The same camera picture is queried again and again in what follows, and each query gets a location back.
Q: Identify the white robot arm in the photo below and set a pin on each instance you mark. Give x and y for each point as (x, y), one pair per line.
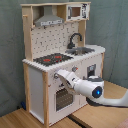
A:
(92, 88)

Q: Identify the grey toy sink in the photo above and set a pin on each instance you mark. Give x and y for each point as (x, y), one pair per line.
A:
(79, 51)

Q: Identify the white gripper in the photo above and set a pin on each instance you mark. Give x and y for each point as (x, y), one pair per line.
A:
(68, 79)

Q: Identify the black toy stovetop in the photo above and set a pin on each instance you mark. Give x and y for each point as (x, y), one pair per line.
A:
(52, 59)

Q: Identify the toy oven door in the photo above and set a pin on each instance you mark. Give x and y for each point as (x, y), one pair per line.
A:
(61, 102)

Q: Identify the wooden toy kitchen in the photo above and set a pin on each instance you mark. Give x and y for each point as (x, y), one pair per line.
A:
(46, 40)

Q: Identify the white toy microwave door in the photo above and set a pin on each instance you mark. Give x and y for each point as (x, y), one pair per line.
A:
(77, 12)

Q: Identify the black toy faucet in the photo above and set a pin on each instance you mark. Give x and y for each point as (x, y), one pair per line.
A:
(74, 39)

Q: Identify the grey range hood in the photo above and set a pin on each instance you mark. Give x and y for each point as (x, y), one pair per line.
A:
(48, 18)

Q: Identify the white cabinet door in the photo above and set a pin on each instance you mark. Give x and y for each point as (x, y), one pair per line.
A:
(91, 67)

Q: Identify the right stove knob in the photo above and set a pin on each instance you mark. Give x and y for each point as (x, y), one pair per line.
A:
(74, 69)

